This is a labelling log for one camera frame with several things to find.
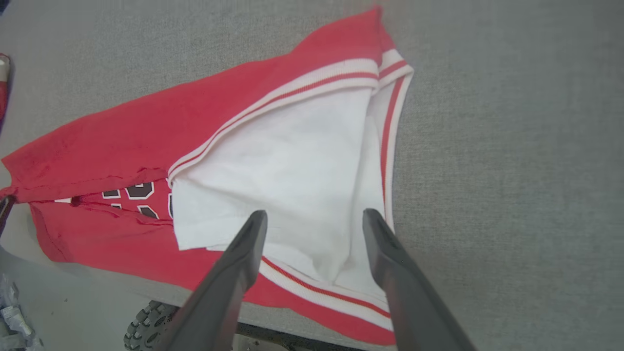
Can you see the crumpled clear plastic bag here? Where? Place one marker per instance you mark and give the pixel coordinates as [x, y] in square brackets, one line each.
[14, 317]

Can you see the red white shorts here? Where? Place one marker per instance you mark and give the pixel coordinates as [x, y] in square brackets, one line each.
[3, 92]

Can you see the red white number jersey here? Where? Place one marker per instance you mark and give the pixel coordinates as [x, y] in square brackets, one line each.
[195, 112]

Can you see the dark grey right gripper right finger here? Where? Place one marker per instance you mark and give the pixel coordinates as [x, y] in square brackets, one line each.
[414, 312]

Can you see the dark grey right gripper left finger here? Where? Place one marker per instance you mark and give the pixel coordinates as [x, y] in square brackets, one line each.
[219, 302]

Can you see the black knobby tyre wheel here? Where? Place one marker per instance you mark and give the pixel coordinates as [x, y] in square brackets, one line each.
[146, 326]

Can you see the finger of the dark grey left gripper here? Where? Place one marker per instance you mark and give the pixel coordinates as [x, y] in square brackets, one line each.
[4, 209]

